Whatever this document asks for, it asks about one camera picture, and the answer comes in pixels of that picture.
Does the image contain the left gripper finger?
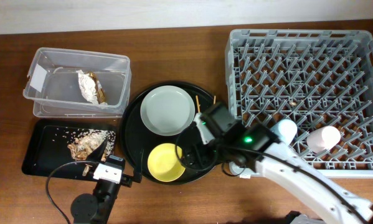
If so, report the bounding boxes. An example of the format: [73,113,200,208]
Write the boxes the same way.
[86,139,108,162]
[133,148,144,183]

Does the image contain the food scraps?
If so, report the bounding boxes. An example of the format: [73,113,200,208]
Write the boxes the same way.
[33,129,116,177]

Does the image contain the yellow bowl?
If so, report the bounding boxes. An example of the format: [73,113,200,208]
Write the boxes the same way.
[147,143,186,182]

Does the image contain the grey plate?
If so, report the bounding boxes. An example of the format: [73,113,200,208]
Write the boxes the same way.
[140,85,196,136]

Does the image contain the gold candy wrapper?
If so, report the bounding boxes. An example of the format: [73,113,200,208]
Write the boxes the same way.
[87,72,106,105]

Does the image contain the blue cup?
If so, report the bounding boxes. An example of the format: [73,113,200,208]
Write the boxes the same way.
[270,119,298,145]

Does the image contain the white tissue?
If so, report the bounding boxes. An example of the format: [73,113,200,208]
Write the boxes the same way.
[76,70,99,105]

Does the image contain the pink cup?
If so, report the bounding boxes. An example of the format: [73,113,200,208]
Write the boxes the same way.
[306,126,341,153]

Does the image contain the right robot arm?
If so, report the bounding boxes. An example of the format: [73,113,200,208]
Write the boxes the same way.
[191,103,373,223]

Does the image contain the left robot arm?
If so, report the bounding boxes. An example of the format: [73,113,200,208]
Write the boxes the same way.
[70,140,142,223]

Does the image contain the grey dishwasher rack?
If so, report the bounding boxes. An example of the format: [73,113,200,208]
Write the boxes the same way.
[225,29,373,179]

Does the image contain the black rectangular tray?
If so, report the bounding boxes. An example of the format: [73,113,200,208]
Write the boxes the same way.
[21,119,116,177]

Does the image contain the round black tray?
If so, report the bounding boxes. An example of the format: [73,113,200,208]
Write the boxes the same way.
[119,81,214,185]

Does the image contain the clear plastic bin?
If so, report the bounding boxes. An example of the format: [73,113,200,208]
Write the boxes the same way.
[23,47,131,118]

